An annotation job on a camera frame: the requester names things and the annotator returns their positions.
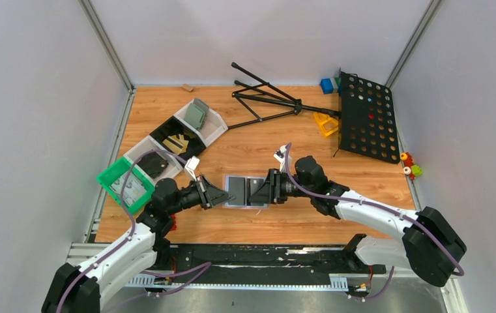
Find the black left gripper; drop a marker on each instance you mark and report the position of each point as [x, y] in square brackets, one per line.
[204, 192]

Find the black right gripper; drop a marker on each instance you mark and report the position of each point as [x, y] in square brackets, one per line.
[272, 186]

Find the black VIP credit card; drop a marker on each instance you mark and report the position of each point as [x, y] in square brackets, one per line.
[254, 184]

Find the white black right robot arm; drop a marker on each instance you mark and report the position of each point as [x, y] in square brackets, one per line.
[422, 241]

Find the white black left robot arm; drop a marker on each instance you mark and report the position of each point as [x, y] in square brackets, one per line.
[87, 287]

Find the tan black item in bin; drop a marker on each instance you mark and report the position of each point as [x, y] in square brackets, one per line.
[177, 143]

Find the white bin far end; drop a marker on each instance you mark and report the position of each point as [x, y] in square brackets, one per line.
[212, 129]

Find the green plastic bin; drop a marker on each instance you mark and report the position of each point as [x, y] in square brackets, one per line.
[117, 169]

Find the black plastic bin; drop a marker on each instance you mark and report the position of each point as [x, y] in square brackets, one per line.
[173, 126]

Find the clear packet in green bin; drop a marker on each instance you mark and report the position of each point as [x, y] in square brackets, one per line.
[129, 190]

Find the grey green pouch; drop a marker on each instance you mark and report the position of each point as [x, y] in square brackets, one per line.
[196, 113]

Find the white bin near green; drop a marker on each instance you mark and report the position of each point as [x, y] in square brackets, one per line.
[148, 144]

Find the black folding tripod stand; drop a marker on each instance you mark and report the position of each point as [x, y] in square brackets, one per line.
[267, 93]

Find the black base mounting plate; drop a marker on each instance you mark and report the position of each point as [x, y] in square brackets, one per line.
[291, 265]

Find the small wooden block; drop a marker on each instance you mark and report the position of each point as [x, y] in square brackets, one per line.
[187, 87]

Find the blue toy block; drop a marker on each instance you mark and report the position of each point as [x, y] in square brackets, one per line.
[330, 85]

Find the black perforated music tray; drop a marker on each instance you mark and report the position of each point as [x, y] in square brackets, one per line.
[367, 120]

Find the red yellow toy piece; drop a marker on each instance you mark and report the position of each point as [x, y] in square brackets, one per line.
[407, 159]

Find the green white toy piece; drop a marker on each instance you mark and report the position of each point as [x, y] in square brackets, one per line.
[413, 171]

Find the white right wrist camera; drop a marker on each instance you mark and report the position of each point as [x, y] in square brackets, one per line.
[281, 154]

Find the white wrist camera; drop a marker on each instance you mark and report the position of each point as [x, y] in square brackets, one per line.
[281, 154]
[190, 167]

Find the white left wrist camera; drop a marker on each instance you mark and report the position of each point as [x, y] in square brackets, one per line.
[190, 167]

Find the yellow toy frame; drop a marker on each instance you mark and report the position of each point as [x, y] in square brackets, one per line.
[327, 125]

